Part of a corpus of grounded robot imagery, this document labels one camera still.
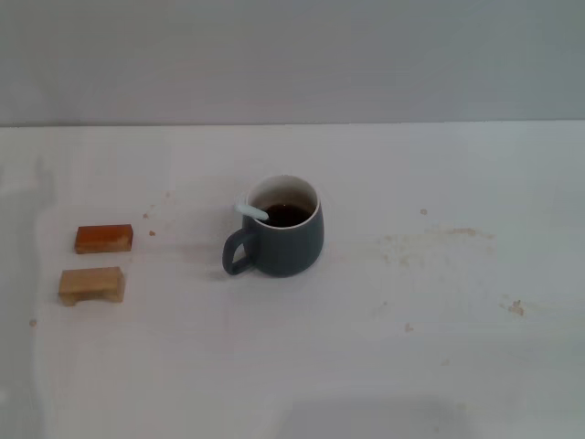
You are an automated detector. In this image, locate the grey ceramic cup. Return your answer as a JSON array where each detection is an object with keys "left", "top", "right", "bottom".
[{"left": 221, "top": 174, "right": 326, "bottom": 278}]

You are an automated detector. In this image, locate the blue-handled metal spoon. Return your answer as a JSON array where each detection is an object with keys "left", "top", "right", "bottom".
[{"left": 234, "top": 200, "right": 271, "bottom": 222}]

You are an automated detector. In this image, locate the dark coffee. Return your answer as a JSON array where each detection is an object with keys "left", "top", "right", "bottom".
[{"left": 264, "top": 204, "right": 317, "bottom": 229}]

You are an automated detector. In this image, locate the reddish-brown wooden block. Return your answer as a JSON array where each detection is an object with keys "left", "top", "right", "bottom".
[{"left": 74, "top": 223, "right": 134, "bottom": 256}]

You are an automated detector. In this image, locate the light wooden block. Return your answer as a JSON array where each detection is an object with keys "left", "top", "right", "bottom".
[{"left": 58, "top": 266, "right": 125, "bottom": 307}]

